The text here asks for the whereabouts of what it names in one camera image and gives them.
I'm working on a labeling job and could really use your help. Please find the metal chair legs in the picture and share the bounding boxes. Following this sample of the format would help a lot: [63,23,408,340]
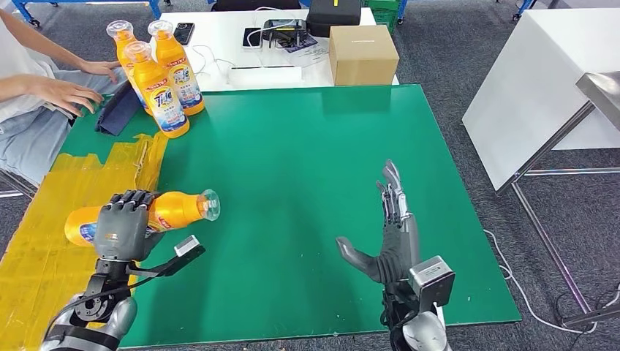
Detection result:
[0,169,39,200]

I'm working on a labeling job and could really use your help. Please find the black smartphone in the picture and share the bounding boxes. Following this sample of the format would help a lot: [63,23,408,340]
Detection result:
[242,26,264,50]
[173,22,196,47]

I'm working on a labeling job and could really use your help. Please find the black carrying case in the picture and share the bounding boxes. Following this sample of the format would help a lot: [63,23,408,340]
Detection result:
[306,0,363,39]

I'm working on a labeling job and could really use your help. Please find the green table mat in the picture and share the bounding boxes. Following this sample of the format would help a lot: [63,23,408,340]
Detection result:
[58,84,523,349]

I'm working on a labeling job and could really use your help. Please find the printed paper leaflet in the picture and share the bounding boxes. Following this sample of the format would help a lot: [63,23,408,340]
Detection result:
[283,37,331,68]

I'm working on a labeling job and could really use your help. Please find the white floor cable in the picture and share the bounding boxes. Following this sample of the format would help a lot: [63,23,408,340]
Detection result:
[483,230,620,336]

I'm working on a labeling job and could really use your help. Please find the cardboard box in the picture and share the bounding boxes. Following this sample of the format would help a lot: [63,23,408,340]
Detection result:
[328,24,401,87]

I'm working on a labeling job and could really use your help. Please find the person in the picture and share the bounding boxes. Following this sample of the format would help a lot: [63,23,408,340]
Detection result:
[0,0,129,187]

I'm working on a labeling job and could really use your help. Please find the orange detergent bottle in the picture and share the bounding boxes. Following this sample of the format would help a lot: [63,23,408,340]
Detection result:
[124,41,192,140]
[105,20,148,116]
[147,19,206,117]
[64,189,222,249]

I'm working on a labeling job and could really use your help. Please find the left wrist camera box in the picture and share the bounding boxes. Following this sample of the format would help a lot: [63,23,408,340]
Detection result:
[129,235,207,279]

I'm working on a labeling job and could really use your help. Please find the green plastic crate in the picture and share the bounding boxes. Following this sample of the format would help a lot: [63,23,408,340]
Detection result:
[363,0,403,35]

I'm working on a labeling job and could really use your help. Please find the black controller device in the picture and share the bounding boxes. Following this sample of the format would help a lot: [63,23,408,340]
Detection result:
[261,18,309,50]

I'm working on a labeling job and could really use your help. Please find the blue metal rack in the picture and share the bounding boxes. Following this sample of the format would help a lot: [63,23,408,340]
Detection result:
[10,0,163,23]

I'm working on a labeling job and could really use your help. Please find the person's right hand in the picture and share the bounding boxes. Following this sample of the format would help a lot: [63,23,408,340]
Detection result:
[29,76,105,118]

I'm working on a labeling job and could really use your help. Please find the thin white cable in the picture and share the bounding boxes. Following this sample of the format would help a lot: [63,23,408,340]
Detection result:
[191,45,238,86]

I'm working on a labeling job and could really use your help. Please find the person's left hand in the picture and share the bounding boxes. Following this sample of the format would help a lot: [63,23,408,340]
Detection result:
[78,60,123,84]

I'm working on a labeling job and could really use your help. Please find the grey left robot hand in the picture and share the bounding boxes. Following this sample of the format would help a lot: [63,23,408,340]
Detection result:
[94,189,165,263]

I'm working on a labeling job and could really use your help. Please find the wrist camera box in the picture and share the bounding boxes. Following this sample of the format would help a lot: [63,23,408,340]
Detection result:
[407,255,457,314]
[129,235,207,279]

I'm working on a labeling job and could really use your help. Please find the steel table top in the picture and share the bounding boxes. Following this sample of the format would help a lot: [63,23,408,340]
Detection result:
[575,71,620,134]

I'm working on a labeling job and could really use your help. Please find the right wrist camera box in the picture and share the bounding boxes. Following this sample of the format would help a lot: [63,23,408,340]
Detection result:
[407,255,457,314]

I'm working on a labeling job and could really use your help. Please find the tablet in dark blue case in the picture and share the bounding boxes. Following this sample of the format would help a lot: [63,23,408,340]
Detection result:
[94,81,144,137]

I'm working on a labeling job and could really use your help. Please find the large white table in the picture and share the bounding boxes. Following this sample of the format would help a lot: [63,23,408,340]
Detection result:
[461,8,620,192]

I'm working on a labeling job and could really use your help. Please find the white charging cable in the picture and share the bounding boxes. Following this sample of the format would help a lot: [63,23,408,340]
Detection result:
[246,6,298,48]

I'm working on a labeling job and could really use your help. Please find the metal table frame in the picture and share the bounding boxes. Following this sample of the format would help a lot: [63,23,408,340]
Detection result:
[494,104,620,331]

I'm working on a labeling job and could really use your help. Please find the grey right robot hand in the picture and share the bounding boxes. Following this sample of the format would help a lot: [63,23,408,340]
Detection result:
[335,159,421,284]

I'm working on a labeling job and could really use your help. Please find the black floor cable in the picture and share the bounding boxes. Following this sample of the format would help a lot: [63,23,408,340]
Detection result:
[554,285,620,335]

